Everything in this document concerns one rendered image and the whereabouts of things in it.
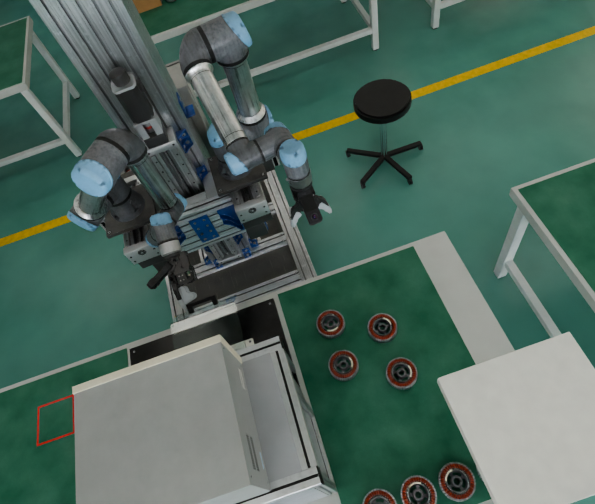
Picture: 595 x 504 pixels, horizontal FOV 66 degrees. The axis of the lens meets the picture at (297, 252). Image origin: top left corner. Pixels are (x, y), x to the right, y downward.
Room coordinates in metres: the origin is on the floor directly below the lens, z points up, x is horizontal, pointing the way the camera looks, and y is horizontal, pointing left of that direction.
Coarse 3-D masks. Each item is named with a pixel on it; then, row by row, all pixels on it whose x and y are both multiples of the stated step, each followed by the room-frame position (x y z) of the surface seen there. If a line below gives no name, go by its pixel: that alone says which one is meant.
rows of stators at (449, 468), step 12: (444, 468) 0.11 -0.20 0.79; (456, 468) 0.10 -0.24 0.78; (468, 468) 0.09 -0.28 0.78; (408, 480) 0.11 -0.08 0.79; (420, 480) 0.10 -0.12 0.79; (444, 480) 0.08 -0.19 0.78; (468, 480) 0.06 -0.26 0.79; (372, 492) 0.12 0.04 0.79; (384, 492) 0.10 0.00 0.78; (408, 492) 0.08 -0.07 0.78; (420, 492) 0.07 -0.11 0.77; (432, 492) 0.06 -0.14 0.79; (444, 492) 0.05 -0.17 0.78; (456, 492) 0.04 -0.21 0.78; (468, 492) 0.03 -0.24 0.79
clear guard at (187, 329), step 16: (208, 304) 0.85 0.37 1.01; (224, 304) 0.80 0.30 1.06; (176, 320) 0.81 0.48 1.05; (192, 320) 0.78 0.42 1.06; (208, 320) 0.76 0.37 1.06; (224, 320) 0.74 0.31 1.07; (176, 336) 0.74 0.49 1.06; (192, 336) 0.72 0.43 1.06; (208, 336) 0.70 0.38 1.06; (224, 336) 0.68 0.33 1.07; (240, 336) 0.66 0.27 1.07
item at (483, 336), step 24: (432, 240) 0.92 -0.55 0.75; (360, 264) 0.93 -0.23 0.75; (432, 264) 0.82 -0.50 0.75; (456, 264) 0.78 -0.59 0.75; (288, 288) 0.94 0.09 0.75; (456, 288) 0.68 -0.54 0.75; (456, 312) 0.59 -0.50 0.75; (480, 312) 0.56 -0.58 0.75; (288, 336) 0.74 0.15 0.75; (480, 336) 0.47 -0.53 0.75; (504, 336) 0.44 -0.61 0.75; (480, 360) 0.39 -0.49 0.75
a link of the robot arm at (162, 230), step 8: (152, 216) 1.13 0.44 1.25; (160, 216) 1.12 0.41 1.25; (168, 216) 1.12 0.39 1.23; (152, 224) 1.11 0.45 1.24; (160, 224) 1.09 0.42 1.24; (168, 224) 1.09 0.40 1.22; (152, 232) 1.10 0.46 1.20; (160, 232) 1.07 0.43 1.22; (168, 232) 1.07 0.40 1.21; (160, 240) 1.05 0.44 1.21; (168, 240) 1.04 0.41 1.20
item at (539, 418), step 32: (512, 352) 0.28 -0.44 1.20; (544, 352) 0.25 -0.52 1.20; (576, 352) 0.23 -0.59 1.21; (448, 384) 0.26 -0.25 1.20; (480, 384) 0.23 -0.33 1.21; (512, 384) 0.21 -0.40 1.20; (544, 384) 0.18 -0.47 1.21; (576, 384) 0.16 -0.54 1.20; (480, 416) 0.16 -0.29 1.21; (512, 416) 0.14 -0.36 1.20; (544, 416) 0.11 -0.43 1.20; (576, 416) 0.09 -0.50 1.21; (480, 448) 0.10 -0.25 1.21; (512, 448) 0.07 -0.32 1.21; (544, 448) 0.05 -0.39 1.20; (576, 448) 0.03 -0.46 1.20; (512, 480) 0.01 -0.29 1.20; (544, 480) -0.01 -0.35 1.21; (576, 480) -0.03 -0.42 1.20
